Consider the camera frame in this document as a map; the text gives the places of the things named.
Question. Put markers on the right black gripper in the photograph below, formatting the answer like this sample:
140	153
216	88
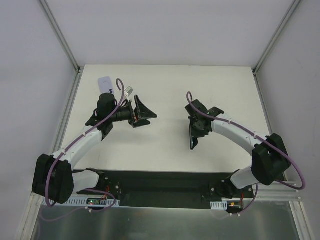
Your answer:
191	131

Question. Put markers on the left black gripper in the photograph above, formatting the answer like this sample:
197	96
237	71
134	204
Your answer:
134	115

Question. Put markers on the black smartphone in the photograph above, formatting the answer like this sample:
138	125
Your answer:
193	131

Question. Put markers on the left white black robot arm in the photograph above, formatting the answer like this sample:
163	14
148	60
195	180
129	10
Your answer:
54	176

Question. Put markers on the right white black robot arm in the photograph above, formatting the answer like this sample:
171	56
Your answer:
267	165

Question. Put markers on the lilac phone case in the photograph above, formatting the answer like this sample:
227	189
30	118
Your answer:
105	85

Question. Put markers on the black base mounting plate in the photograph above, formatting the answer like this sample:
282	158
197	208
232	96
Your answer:
151	189

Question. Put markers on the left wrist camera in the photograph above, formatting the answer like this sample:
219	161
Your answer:
129	90

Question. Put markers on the left aluminium frame post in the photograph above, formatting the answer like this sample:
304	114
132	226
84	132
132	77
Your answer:
59	34

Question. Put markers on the aluminium frame post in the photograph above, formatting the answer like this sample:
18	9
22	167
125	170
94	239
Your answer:
59	34
277	34

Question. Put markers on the right white cable duct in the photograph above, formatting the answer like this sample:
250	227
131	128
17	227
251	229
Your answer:
219	205

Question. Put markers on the white cable duct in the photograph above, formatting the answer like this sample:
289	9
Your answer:
91	202
219	205

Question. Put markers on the left white cable duct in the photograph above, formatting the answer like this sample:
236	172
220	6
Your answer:
91	202

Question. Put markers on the right aluminium frame post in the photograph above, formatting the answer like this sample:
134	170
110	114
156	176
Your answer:
277	34

